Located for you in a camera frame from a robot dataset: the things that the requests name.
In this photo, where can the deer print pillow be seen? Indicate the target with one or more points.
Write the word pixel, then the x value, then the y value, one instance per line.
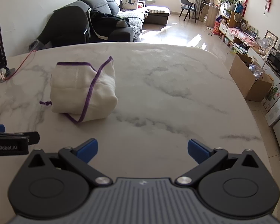
pixel 130 2

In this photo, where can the black office chair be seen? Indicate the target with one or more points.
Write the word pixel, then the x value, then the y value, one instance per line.
pixel 65 23

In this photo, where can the dark grey sofa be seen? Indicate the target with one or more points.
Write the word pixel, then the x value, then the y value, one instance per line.
pixel 102 3

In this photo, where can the potted green plant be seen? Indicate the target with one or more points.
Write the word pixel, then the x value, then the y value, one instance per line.
pixel 231 0

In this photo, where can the black microwave oven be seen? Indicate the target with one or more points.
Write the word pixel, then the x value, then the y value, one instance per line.
pixel 278 63

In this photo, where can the metal phone stand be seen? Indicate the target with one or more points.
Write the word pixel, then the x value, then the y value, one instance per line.
pixel 7 72

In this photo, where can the patterned sofa cover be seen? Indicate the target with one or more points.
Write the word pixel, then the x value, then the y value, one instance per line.
pixel 135 23

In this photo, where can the red bag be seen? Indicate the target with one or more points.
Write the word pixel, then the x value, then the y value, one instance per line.
pixel 217 29

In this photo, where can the pink cloth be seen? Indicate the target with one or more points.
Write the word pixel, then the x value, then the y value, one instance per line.
pixel 242 36

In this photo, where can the wooden white shelf cabinet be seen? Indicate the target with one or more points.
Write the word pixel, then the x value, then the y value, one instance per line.
pixel 226 25

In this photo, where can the white printed carton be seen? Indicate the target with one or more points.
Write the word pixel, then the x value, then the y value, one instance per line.
pixel 274 102

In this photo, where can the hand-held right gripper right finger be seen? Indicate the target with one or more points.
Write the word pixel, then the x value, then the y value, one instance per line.
pixel 197 150

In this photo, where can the clear plastic bag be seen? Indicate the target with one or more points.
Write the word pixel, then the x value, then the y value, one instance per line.
pixel 35 45

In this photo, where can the dark wooden-legged chair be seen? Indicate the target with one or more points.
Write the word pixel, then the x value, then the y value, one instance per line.
pixel 187 7

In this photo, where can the white towel purple trim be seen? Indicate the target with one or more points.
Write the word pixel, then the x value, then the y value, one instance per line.
pixel 70 91

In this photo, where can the brown cardboard box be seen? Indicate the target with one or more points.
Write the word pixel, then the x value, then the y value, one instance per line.
pixel 245 79

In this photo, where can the framed picture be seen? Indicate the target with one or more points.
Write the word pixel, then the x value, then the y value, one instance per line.
pixel 270 38

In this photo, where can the blue ceramic figurine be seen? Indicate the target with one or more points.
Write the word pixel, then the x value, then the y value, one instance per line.
pixel 239 8

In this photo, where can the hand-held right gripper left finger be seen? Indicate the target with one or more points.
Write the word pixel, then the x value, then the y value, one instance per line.
pixel 87 150

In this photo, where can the small white desk fan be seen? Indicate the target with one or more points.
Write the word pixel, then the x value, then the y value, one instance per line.
pixel 264 42

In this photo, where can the wooden desk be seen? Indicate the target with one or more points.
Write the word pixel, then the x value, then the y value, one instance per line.
pixel 211 14

